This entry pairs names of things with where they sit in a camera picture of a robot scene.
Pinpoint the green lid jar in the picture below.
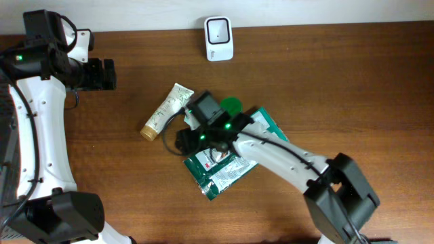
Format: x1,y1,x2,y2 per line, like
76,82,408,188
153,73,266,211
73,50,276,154
220,97,243,117

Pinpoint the green 3M gloves package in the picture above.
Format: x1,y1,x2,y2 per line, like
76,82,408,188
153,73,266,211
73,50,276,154
183,106,290,201

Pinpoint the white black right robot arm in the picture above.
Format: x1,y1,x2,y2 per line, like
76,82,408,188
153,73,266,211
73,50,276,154
173,91,380,243

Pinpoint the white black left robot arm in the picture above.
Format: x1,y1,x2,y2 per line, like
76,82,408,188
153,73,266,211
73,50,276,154
1,9,133,243

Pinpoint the white barcode scanner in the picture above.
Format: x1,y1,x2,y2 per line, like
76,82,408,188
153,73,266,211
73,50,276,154
203,16,234,62

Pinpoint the teal wet wipes pack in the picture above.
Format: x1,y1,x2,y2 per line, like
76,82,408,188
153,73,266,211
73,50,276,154
184,113,191,126

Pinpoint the white bamboo print tube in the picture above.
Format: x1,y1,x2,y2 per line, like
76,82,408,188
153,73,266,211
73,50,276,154
140,83,195,141

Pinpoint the dark grey plastic basket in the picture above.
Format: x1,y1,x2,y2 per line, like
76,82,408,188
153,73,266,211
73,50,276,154
1,72,22,241

